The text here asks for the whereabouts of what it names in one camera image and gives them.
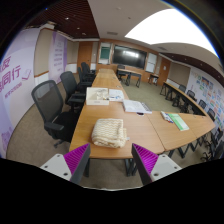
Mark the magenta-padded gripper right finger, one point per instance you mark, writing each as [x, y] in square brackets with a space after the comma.
[156, 166]

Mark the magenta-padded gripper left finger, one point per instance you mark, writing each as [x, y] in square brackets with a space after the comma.
[68, 165]

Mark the cream zigzag pattern towel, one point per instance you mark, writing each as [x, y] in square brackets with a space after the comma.
[109, 133]

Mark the green folder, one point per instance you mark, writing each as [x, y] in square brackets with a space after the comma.
[178, 121]

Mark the white marker pen pack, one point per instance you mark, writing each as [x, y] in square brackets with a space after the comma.
[166, 116]

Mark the row of black chairs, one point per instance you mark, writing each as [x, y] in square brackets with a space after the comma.
[215, 140]

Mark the white booklet stack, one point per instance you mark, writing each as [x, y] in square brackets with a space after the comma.
[133, 106]

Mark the large black mesh office chair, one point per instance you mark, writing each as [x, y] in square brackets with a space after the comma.
[46, 100]

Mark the white open cardboard box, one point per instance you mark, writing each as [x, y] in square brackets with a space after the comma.
[95, 100]

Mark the long row of wooden tables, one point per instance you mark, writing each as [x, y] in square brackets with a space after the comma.
[180, 95]

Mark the white printed paper sheet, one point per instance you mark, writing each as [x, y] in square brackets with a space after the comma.
[116, 95]

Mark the small dark side desk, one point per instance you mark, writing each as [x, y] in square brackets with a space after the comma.
[153, 75]

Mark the group of black office chairs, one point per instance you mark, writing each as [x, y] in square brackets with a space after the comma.
[85, 75]

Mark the wooden door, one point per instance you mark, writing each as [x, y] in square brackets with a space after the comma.
[84, 55]
[164, 70]

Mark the dark front desk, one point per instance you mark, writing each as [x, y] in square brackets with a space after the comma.
[130, 71]

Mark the plain white whiteboard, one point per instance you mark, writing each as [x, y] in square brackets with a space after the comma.
[152, 62]

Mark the whiteboard with green panel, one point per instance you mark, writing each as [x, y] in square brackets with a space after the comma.
[104, 52]

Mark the large ceiling light panel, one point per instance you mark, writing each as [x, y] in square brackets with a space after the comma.
[170, 28]

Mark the colourful wall poster collage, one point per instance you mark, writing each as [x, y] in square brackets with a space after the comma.
[211, 96]

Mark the purple wall banner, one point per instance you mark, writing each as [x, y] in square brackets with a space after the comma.
[57, 55]

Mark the large black wall screen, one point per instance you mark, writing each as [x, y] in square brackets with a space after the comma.
[129, 56]

